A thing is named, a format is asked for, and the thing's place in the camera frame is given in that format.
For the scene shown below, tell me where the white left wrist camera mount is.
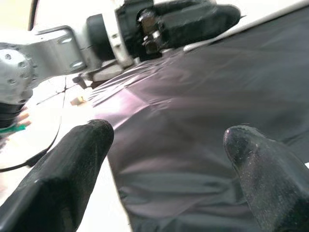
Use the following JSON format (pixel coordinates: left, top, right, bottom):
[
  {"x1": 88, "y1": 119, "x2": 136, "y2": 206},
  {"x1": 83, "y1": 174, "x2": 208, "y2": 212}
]
[{"x1": 102, "y1": 0, "x2": 136, "y2": 70}]

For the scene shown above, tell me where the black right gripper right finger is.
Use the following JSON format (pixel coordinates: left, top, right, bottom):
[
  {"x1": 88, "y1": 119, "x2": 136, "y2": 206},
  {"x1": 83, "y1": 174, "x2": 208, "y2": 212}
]
[{"x1": 223, "y1": 125, "x2": 309, "y2": 232}]

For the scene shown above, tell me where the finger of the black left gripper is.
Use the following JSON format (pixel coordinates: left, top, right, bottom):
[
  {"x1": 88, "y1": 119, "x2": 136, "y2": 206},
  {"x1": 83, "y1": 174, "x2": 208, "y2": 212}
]
[
  {"x1": 164, "y1": 4, "x2": 242, "y2": 48},
  {"x1": 154, "y1": 0, "x2": 218, "y2": 15}
]

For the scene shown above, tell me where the black metal table leg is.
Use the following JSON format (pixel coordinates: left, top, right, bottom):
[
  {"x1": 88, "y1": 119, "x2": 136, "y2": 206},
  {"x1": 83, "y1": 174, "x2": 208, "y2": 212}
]
[{"x1": 72, "y1": 75, "x2": 88, "y2": 89}]

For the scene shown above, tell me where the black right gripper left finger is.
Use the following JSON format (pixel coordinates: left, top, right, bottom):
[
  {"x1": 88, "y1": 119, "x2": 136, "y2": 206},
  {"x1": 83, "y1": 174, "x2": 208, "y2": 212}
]
[{"x1": 0, "y1": 119, "x2": 115, "y2": 232}]

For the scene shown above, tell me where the small tan floor object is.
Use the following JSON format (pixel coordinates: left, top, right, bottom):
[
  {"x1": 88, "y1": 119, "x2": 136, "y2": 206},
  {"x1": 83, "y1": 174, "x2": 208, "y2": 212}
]
[{"x1": 70, "y1": 96, "x2": 85, "y2": 106}]

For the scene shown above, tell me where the black tablecloth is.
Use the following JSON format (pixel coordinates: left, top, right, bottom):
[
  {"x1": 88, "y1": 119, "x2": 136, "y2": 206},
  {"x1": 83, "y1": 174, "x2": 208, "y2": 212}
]
[{"x1": 88, "y1": 4, "x2": 309, "y2": 232}]

